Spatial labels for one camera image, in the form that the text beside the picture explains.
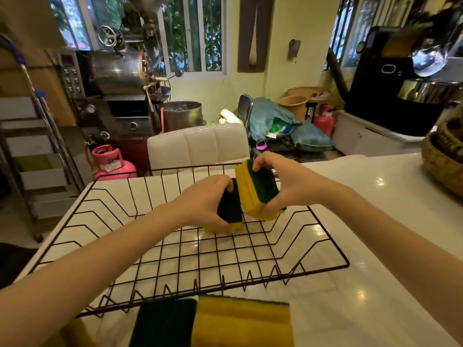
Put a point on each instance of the person's left hand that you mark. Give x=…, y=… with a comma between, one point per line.
x=199, y=204

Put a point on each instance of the person's right hand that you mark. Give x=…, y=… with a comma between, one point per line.
x=300, y=184

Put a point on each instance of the person's left thumb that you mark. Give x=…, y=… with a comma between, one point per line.
x=217, y=225

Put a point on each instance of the person's right thumb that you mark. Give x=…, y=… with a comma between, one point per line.
x=275, y=205

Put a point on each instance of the person's left forearm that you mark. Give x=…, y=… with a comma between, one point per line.
x=90, y=271

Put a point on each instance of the person's right forearm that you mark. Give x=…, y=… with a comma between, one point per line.
x=398, y=238

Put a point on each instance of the blue bag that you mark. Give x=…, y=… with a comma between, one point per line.
x=266, y=111
x=311, y=138

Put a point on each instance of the green white plastic bag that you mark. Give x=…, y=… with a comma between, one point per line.
x=278, y=128

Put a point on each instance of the white padded chair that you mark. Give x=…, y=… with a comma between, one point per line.
x=197, y=148

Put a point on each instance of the red gas cylinder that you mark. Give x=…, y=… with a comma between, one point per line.
x=324, y=122

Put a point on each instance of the small wicker basket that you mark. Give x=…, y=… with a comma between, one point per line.
x=293, y=106

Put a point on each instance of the black chair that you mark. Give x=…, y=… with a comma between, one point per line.
x=245, y=109

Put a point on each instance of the white cabinet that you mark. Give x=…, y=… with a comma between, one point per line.
x=365, y=139

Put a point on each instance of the stainless steel drum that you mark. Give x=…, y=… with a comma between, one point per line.
x=182, y=115

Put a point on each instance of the wide shallow wicker basket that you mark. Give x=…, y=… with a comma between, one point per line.
x=307, y=92

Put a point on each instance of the pink gas cylinder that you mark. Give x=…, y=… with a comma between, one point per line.
x=110, y=164

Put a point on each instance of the black roaster machine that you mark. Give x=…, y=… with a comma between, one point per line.
x=383, y=101

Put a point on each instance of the woven straw basket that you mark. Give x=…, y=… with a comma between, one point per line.
x=439, y=166

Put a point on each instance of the steel coffee roaster machine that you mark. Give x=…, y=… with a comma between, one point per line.
x=115, y=72

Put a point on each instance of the metal step ladder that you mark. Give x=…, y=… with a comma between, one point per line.
x=39, y=166

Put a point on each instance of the white framed window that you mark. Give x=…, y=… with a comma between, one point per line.
x=191, y=32

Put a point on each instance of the dark barred window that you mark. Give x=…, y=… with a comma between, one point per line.
x=356, y=28

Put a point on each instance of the shiny steel bowl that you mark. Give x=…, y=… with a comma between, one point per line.
x=428, y=61

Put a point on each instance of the wall lamp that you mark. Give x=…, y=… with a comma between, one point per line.
x=294, y=48

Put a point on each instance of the brown wall hanging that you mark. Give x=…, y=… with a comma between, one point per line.
x=260, y=32

